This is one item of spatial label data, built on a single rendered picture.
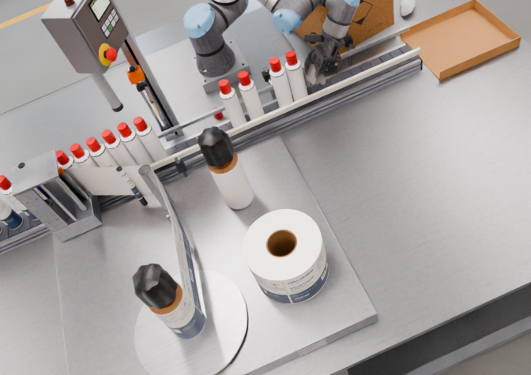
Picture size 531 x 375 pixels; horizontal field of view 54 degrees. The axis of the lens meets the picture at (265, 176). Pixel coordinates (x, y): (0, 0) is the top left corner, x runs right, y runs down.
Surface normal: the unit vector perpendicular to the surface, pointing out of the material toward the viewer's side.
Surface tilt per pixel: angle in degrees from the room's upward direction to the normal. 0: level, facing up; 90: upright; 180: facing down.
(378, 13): 90
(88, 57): 90
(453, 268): 0
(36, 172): 0
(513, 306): 0
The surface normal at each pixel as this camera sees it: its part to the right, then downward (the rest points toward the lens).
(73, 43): -0.25, 0.81
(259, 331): -0.22, -0.58
